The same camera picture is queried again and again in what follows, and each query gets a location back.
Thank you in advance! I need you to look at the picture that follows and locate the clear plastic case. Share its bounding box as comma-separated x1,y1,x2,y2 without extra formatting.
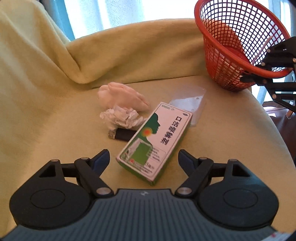
168,84,207,127

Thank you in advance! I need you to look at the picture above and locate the sofa with yellow-green cover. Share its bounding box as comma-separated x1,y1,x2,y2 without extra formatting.
0,0,296,233

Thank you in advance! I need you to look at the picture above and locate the red plastic mesh basket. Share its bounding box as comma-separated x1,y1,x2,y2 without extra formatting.
194,0,292,91

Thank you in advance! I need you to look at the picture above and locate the light blue star curtain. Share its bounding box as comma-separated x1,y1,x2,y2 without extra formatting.
44,0,296,106

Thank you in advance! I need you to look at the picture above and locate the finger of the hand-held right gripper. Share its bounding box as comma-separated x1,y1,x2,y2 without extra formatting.
255,36,296,70
239,72,296,110

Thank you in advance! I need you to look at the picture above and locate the green medicine box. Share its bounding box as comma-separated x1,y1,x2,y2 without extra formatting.
115,102,194,187

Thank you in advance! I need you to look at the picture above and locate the black lighter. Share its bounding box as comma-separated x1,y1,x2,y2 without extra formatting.
107,129,139,142

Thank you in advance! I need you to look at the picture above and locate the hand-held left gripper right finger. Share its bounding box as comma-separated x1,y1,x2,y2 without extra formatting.
174,149,252,197

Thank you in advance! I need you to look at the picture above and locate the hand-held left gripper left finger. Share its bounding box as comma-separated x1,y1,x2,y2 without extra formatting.
38,149,114,197

